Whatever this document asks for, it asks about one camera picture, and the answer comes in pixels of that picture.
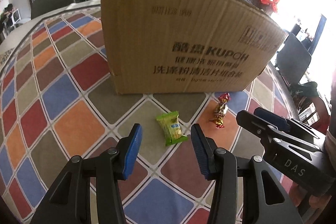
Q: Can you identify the small green snack packet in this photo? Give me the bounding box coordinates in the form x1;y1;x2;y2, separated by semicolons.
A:
156;111;188;146

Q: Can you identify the person right hand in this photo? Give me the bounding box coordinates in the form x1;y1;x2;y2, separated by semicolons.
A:
288;182;307;207

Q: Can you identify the wooden chair with clothes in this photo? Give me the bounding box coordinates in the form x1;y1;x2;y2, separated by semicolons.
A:
288;81;330;135

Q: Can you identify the red gold wrapped candy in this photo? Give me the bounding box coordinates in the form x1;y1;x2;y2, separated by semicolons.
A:
210;93;230;129

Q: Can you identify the dark grey side chair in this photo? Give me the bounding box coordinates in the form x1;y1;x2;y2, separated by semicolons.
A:
276;33;311;84

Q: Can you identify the colourful diamond pattern mat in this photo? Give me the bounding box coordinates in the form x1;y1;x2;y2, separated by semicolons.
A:
1;7;297;223

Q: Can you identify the brown cardboard box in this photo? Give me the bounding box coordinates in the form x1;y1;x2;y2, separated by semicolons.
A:
101;0;286;94

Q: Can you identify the grey dining chair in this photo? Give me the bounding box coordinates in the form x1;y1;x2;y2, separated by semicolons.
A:
31;0;75;19

